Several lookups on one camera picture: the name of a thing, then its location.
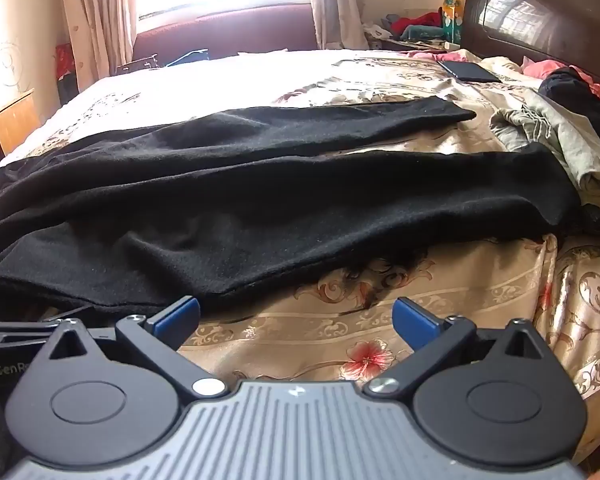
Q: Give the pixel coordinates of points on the pink and dark clothes pile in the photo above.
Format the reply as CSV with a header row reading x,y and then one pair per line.
x,y
542,67

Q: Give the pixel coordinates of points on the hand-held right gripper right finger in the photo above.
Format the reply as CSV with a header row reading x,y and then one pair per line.
x,y
415,322

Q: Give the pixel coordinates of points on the cluttered nightstand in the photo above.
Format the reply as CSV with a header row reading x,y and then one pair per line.
x,y
385,45

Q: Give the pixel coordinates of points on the red printed item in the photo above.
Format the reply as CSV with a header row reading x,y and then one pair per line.
x,y
65,60

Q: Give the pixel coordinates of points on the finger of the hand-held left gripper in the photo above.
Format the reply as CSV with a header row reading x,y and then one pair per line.
x,y
15,332

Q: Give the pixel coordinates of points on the black tablet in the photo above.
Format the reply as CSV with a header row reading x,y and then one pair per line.
x,y
470,71

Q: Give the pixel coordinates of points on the dark navy garment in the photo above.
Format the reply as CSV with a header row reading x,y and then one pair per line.
x,y
565,85

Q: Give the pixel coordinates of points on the yellow printed package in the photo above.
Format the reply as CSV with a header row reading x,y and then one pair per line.
x,y
451,10

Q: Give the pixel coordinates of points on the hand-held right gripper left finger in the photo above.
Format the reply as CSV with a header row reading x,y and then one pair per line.
x,y
180,317

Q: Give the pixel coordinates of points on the blue bag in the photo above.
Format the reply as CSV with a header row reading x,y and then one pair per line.
x,y
192,55

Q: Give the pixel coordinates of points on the maroon sofa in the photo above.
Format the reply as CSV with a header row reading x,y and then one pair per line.
x,y
230,30

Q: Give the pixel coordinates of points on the floral satin bedspread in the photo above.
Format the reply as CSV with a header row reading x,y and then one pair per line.
x,y
330,320

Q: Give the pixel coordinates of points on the black frame item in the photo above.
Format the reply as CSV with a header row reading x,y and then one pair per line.
x,y
140,64

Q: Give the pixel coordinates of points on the black pants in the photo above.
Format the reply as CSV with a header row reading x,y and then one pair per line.
x,y
230,200

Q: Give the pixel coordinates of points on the dark wooden headboard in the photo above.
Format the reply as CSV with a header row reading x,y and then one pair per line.
x,y
555,25

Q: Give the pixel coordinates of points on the grey-green garment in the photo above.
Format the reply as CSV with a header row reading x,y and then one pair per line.
x,y
570,130

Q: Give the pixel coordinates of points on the light wooden cabinet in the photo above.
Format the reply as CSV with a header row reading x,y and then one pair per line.
x,y
15,125

